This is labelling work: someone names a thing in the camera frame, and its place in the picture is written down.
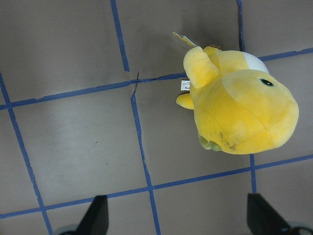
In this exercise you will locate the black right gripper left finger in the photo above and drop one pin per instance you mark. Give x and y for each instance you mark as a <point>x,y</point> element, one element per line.
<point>96,219</point>

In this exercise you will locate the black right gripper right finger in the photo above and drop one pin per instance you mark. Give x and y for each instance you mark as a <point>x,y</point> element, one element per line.
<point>263,219</point>

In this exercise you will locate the yellow plush dinosaur toy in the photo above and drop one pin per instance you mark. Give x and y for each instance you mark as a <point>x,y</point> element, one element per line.
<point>239,108</point>

